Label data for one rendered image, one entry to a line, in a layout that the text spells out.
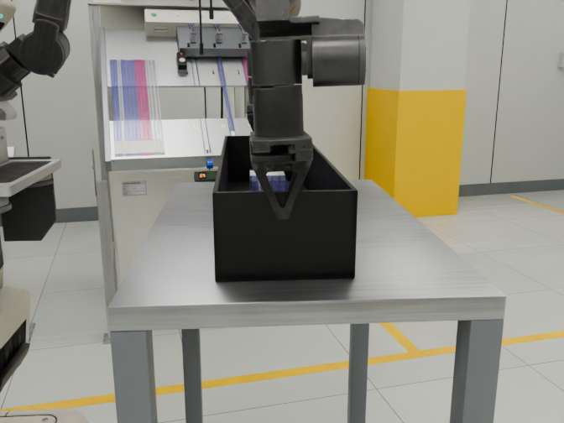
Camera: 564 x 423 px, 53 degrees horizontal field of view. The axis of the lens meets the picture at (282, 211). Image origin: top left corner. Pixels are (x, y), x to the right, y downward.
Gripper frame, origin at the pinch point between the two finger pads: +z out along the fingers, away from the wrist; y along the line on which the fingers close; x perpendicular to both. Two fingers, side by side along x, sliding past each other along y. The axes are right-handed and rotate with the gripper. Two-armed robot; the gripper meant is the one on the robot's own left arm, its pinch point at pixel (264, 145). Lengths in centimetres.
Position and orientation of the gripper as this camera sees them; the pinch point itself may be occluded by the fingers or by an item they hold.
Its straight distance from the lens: 123.6
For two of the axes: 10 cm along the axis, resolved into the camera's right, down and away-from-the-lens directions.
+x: -10.0, 0.6, -0.6
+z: 0.4, 9.6, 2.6
